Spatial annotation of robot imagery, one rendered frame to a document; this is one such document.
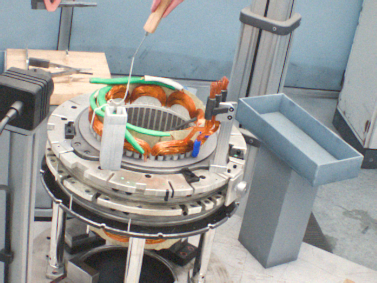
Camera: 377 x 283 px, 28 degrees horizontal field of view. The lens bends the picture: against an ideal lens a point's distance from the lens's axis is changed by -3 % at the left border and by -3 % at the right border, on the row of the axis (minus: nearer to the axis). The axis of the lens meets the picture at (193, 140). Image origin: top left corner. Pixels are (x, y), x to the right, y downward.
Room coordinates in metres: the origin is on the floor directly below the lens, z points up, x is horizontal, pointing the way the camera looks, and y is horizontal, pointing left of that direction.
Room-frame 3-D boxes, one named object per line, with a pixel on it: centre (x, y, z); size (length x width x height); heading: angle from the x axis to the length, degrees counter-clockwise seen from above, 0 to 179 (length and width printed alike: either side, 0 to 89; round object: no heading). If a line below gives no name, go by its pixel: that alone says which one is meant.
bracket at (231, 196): (1.02, -0.07, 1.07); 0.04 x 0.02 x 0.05; 153
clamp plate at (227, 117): (1.01, -0.04, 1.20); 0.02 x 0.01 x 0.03; 97
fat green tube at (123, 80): (1.15, 0.11, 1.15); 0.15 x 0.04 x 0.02; 105
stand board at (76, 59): (1.33, 0.27, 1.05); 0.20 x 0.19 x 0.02; 108
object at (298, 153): (1.28, -0.19, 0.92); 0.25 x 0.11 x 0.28; 36
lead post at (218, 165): (1.02, -0.04, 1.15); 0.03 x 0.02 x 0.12; 97
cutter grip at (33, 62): (1.30, 0.31, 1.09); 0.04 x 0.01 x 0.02; 93
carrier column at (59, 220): (1.08, 0.20, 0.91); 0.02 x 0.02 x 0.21
